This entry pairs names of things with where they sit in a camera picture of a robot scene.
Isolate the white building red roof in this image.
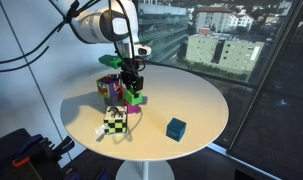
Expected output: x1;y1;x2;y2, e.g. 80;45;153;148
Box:
194;6;255;34

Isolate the glass office building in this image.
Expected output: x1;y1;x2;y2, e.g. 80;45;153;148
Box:
137;3;190;64

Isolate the checkered cube with zebra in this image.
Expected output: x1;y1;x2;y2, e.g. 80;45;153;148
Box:
103;105;128;135

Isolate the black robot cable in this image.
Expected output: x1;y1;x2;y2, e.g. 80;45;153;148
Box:
0;19;67;74
0;0;80;66

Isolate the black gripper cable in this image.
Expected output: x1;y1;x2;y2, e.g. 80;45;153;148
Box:
107;0;147;73

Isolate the magenta building block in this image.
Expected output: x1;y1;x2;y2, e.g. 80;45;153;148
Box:
124;101;142;115

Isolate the dark slim window mullion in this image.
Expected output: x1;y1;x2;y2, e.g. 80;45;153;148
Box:
226;0;303;158

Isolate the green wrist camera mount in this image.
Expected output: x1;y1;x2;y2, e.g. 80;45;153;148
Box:
98;54;123;70

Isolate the white table pedestal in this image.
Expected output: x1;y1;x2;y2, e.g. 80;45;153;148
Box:
115;159;175;180

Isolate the blue clamp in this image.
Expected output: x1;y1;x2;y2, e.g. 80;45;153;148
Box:
19;133;45;158

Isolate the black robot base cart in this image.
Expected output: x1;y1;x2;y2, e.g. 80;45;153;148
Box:
0;128;64;180

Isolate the teal cube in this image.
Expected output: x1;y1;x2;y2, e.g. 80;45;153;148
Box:
165;117;188;143

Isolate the black clamp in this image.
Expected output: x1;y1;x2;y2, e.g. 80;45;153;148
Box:
55;135;75;158

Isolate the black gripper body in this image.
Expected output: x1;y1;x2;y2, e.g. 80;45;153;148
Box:
119;59;145;92

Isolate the green building block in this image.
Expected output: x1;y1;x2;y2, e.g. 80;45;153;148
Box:
124;88;143;107

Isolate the white paper tag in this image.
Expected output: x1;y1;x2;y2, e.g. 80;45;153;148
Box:
94;124;107;137

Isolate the beige building with dark strip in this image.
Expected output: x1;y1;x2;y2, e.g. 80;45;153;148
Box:
185;32;266;74

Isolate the multicoloured picture cube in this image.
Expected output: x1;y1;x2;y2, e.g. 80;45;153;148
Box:
96;74;124;106

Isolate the orange clamp handle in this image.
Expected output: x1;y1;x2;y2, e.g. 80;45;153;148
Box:
11;155;31;168

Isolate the dark corner window mullion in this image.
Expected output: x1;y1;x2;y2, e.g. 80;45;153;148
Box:
123;0;141;66

